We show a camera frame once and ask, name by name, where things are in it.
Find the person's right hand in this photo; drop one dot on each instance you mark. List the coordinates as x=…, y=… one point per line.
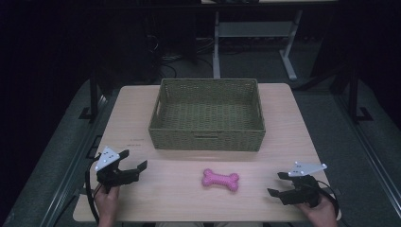
x=321, y=216

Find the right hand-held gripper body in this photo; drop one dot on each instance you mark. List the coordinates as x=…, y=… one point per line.
x=305, y=189

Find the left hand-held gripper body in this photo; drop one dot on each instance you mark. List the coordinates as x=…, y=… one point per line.
x=108, y=176

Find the green woven basket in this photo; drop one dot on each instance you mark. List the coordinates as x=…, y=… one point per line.
x=206, y=116

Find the grey metal desk frame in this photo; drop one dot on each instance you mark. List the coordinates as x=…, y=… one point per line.
x=252, y=29

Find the person's left hand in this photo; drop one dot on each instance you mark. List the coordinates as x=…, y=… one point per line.
x=108, y=205

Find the grey metal rail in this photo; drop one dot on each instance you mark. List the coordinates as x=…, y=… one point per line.
x=74, y=164
x=369, y=157

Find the pink bone-shaped dog toy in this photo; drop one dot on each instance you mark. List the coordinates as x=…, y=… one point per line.
x=220, y=179

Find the black metal stand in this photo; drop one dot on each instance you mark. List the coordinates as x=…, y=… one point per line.
x=93, y=94
x=353, y=94

